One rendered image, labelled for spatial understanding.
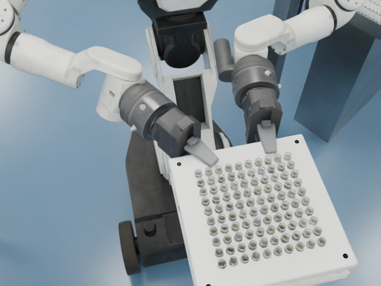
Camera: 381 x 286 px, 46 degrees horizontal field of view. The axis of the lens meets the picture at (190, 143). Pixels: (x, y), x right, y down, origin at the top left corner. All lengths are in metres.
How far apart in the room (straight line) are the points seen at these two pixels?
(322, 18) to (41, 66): 0.59
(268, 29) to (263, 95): 0.16
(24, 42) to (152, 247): 0.96
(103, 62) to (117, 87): 0.05
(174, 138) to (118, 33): 1.87
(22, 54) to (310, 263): 0.62
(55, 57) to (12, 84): 1.59
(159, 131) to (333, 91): 1.25
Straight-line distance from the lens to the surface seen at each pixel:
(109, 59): 0.86
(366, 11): 1.51
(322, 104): 2.03
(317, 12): 1.03
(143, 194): 1.75
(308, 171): 0.78
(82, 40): 2.59
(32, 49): 0.90
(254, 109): 0.79
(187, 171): 0.76
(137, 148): 1.87
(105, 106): 0.89
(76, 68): 0.87
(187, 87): 1.27
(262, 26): 0.94
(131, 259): 1.66
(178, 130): 0.75
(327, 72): 1.91
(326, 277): 0.76
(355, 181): 2.09
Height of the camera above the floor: 1.72
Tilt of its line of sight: 56 degrees down
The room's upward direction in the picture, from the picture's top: straight up
